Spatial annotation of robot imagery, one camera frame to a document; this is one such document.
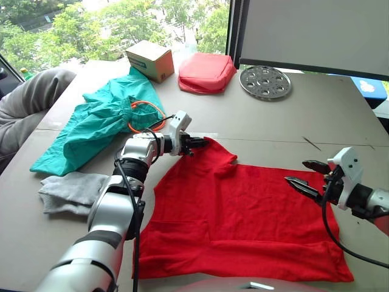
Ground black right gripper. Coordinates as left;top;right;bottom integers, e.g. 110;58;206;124
284;159;346;206

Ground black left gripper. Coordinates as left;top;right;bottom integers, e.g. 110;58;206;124
179;131;211;158

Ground red t-shirt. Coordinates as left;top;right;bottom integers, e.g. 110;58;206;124
132;136;355;283

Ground thin dark stick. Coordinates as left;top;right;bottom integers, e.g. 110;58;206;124
301;136;322;151

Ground red fabric pouch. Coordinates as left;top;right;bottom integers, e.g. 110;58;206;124
177;52;237;95

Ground brown cardboard box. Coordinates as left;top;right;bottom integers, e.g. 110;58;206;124
125;40;176;84

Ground round perforated metal plate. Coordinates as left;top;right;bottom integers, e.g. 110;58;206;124
239;65;292;100

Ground blue box with white print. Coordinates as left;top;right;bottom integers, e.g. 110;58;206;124
349;75;389;108

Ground silver angular plate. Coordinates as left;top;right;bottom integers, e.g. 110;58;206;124
238;281;276;291

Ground person's leg in grey trousers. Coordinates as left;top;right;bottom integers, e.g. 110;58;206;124
0;68;77;175

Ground green bottle with yellow cap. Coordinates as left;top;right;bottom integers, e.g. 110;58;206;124
19;68;36;82

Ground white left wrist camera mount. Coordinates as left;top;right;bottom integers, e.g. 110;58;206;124
168;111;193;156

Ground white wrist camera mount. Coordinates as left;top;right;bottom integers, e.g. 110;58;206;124
326;147;365;210
168;111;193;156

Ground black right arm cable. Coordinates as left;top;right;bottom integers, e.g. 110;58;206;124
321;170;389;270

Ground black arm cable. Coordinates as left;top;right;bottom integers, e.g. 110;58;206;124
321;170;389;270
114;114;176;292

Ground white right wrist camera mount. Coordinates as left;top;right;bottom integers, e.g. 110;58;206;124
326;147;365;210

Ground green shorts with orange drawstring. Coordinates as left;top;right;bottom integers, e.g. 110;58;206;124
29;66;167;178

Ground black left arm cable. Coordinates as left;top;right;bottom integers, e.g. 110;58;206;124
114;114;176;292

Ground black window frame post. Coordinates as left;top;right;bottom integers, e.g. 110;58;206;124
225;0;244;66

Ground grey screen with black frame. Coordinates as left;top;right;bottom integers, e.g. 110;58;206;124
238;0;389;82

